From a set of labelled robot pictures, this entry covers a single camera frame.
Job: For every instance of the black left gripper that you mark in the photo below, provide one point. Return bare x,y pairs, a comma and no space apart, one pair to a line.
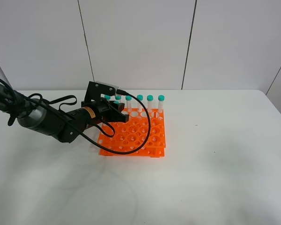
93,113

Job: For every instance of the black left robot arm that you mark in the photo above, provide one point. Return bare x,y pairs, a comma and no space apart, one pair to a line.
37,114

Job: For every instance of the orange test tube rack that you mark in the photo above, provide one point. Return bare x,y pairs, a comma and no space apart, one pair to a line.
130,135

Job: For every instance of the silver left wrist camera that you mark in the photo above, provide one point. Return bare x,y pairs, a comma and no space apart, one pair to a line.
96,89

